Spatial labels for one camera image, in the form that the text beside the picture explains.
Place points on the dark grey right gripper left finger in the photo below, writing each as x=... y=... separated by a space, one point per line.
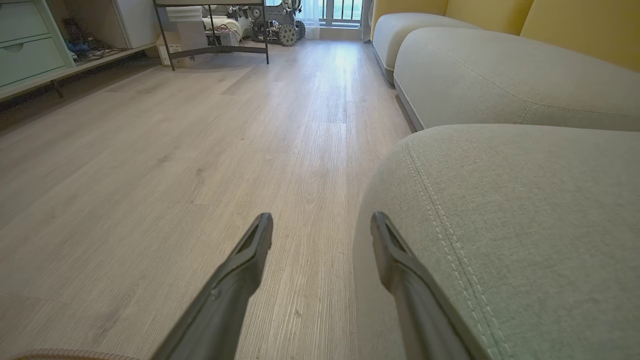
x=225 y=300

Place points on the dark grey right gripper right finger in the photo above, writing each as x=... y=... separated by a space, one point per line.
x=425 y=310

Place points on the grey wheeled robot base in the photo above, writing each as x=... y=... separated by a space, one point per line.
x=287 y=35

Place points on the grey sofa seat cushion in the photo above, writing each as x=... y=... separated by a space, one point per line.
x=400 y=35
x=525 y=225
x=500 y=75

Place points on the cream perforated laundry basket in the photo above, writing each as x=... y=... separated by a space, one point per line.
x=75 y=354

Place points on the brown cardboard box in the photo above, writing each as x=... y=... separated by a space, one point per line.
x=167 y=50

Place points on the white stacked boxes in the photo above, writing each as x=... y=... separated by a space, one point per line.
x=190 y=30

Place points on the mint green low cabinet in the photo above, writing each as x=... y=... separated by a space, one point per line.
x=135 y=20

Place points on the balcony window railing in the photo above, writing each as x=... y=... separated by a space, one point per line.
x=340 y=22

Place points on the yellow sofa back cushion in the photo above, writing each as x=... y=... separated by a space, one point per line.
x=410 y=6
x=590 y=25
x=490 y=12

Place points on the mint green cabinet drawer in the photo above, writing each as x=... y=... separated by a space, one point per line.
x=20 y=20
x=30 y=60

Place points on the black metal frame table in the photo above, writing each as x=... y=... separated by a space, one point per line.
x=225 y=49

